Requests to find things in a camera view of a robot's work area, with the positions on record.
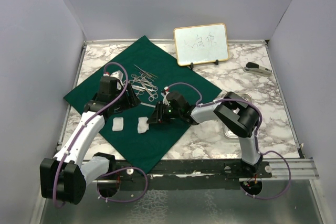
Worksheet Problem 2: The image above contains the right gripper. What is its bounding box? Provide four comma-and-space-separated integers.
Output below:
147, 101, 182, 125

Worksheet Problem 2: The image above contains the white gauze pad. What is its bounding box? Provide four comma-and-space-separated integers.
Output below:
112, 117, 124, 132
137, 117, 149, 134

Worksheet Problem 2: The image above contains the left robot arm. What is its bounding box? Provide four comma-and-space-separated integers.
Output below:
39, 75, 140, 205

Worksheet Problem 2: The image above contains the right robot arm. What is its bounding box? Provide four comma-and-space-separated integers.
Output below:
147, 91, 263, 177

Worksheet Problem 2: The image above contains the green surgical cloth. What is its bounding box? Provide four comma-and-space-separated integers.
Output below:
63, 35, 223, 175

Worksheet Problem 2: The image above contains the steel hemostat clamp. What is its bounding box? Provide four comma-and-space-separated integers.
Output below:
129, 74, 154, 87

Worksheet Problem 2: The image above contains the stainless steel tray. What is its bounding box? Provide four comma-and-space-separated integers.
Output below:
223, 92, 253, 141

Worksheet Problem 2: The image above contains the black grey stapler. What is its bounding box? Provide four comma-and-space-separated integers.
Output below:
243, 62, 272, 77

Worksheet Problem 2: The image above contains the steel scalpel handle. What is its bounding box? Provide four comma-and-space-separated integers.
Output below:
141, 102, 156, 108

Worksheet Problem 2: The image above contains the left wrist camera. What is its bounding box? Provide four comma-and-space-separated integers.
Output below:
110, 70, 124, 90

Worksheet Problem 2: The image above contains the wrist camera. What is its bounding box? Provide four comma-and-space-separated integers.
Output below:
161, 86, 170, 105
110, 70, 124, 90

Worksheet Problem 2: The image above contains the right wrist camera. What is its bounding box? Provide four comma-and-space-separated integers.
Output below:
161, 86, 170, 105

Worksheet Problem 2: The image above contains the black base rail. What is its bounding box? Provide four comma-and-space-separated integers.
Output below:
78, 158, 274, 192

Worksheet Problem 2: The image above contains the white board with frame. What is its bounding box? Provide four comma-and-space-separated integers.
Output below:
173, 23, 229, 66

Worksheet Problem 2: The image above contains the aluminium extrusion rail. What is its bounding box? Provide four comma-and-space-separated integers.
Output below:
267, 158, 320, 180

